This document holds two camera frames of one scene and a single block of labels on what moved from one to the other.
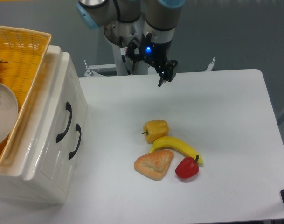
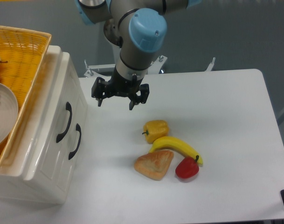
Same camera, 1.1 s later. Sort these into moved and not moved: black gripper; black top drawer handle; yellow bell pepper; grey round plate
Moved: black gripper
Not moved: black top drawer handle; yellow bell pepper; grey round plate
